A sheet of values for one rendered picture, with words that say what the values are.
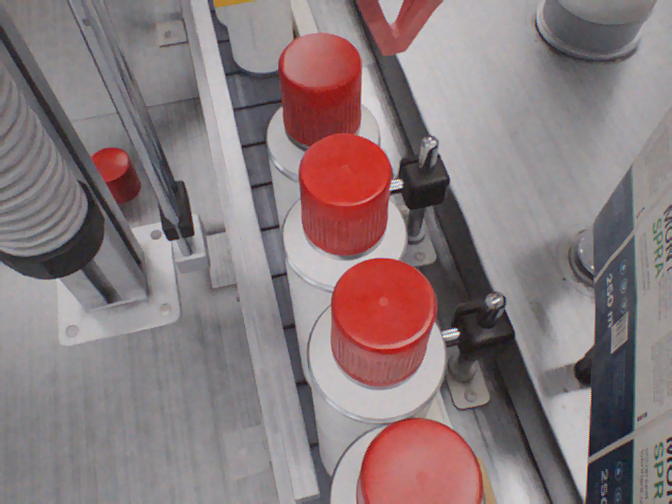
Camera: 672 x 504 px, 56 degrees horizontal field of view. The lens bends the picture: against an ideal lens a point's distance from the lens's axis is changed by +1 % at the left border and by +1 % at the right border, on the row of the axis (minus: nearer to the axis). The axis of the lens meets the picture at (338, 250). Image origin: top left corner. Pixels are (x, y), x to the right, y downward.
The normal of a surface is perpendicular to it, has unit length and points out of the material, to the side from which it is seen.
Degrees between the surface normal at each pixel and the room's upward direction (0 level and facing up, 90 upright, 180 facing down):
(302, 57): 2
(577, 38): 90
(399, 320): 2
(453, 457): 2
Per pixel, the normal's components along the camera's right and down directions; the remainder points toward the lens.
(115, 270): 0.25, 0.84
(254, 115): 0.00, -0.49
